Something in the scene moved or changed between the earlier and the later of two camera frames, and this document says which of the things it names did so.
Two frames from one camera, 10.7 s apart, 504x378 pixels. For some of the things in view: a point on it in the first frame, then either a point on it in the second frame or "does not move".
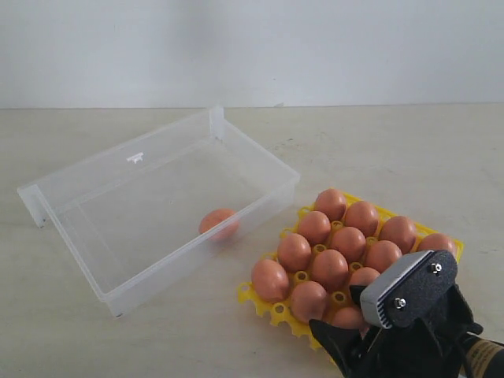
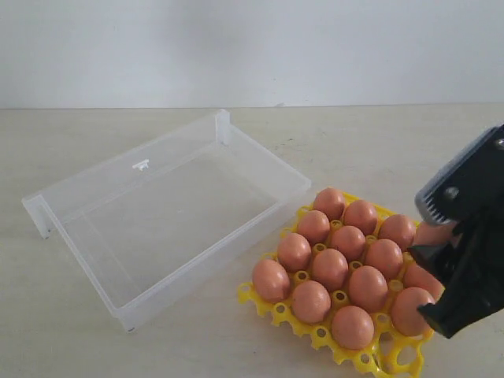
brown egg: x=332 y=202 does not move
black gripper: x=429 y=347 to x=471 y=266
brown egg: x=330 y=269 does not move
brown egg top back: x=309 y=301 does not move
